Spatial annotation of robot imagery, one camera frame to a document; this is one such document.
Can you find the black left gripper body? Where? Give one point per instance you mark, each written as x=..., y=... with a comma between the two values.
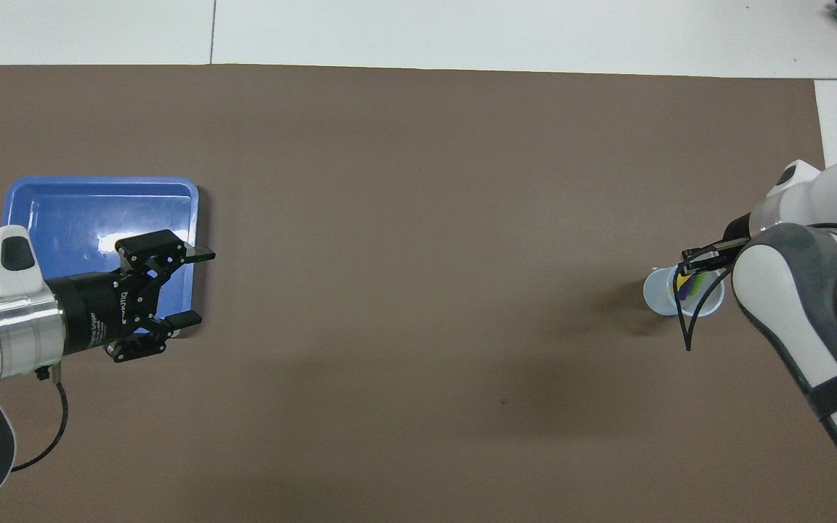
x=88, y=312

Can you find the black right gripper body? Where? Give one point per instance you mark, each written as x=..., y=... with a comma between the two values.
x=740, y=231

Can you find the green pen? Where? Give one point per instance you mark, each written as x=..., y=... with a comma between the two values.
x=696, y=283

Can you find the purple pen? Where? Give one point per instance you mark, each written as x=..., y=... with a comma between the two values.
x=681, y=293

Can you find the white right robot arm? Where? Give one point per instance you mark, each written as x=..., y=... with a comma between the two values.
x=811, y=290

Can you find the blue plastic tray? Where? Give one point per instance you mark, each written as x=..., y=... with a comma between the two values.
x=70, y=218

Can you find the translucent plastic cup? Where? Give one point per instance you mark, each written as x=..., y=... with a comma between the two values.
x=658, y=294

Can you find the brown table mat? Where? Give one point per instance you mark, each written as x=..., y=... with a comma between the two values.
x=418, y=218

